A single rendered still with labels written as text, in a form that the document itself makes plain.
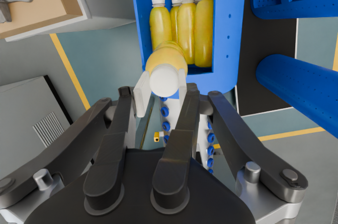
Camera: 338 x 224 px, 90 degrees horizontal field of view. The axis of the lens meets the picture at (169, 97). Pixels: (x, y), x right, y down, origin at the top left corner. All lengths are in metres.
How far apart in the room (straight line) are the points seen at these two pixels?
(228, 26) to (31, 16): 0.53
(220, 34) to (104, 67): 1.50
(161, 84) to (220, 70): 0.23
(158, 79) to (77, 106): 1.91
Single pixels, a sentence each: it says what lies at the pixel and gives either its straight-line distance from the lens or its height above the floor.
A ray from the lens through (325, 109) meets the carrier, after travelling 1.07.
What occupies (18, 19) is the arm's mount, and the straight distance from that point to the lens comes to 0.68.
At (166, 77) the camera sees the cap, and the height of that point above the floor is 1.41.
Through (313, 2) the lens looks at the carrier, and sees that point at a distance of 1.02.
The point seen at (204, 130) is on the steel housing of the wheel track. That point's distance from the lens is 0.85.
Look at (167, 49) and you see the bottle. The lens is 0.27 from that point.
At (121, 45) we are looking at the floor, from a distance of 1.69.
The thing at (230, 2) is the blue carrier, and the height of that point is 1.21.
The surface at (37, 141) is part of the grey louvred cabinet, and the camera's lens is 1.84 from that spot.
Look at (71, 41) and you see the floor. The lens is 1.88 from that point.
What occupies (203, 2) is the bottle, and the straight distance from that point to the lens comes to 0.48.
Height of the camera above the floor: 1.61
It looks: 66 degrees down
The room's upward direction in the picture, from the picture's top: 175 degrees counter-clockwise
